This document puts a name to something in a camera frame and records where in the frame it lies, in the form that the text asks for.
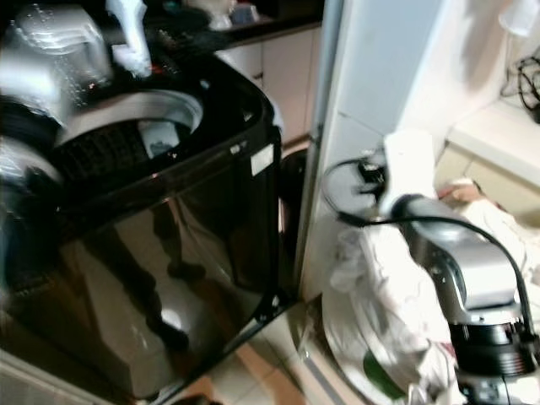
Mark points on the white clothes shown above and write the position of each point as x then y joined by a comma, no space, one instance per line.
384,295

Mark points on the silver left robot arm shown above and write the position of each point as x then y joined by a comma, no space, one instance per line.
51,76

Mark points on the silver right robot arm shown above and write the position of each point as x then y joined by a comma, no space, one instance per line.
464,270

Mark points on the black top-load washing machine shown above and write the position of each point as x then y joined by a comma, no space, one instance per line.
186,245

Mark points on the silver washer drum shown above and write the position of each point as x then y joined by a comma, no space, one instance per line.
143,114

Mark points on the white kitchen cabinet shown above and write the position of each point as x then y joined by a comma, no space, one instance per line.
287,76

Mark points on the white washer sticker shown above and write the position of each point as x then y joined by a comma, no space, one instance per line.
261,159

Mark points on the white ledge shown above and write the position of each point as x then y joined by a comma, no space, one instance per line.
498,139

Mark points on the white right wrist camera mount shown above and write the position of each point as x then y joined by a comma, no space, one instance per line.
409,164

